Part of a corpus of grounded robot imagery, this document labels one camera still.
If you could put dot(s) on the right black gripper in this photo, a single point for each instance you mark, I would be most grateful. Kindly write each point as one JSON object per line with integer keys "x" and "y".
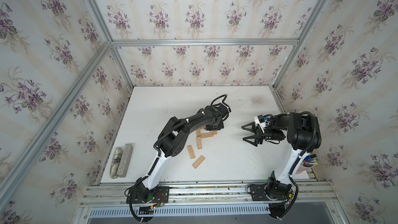
{"x": 259, "y": 135}

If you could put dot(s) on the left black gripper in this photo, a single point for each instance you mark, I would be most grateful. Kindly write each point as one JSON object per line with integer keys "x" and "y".
{"x": 221, "y": 126}

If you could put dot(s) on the wooden block numbered 67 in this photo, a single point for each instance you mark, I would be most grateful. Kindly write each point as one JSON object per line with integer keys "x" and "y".
{"x": 199, "y": 142}

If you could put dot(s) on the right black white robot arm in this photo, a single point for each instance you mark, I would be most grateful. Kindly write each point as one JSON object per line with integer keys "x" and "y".
{"x": 300, "y": 130}

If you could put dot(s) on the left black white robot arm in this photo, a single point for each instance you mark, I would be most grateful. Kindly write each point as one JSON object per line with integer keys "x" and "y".
{"x": 171, "y": 141}

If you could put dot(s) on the wooden block bottom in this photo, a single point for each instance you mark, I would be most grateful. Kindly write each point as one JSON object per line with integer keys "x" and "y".
{"x": 198, "y": 162}

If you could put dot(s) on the pink cup with pens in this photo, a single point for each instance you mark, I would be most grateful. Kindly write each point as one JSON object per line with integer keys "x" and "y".
{"x": 308, "y": 163}

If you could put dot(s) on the patterned rolled cloth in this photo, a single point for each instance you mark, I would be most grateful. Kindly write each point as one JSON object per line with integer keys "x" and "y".
{"x": 116, "y": 159}

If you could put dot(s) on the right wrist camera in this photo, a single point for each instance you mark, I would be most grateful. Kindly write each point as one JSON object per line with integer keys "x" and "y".
{"x": 261, "y": 121}

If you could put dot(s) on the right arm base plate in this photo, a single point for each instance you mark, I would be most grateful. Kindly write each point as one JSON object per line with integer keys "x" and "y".
{"x": 279, "y": 194}

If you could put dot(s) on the aluminium rail frame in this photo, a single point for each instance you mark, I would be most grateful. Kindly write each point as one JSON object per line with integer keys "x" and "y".
{"x": 203, "y": 192}

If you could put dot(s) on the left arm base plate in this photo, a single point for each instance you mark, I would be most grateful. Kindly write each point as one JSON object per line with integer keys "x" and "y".
{"x": 155, "y": 196}

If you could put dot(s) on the white vented cable duct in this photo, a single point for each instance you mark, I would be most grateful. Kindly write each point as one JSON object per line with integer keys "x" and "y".
{"x": 182, "y": 210}

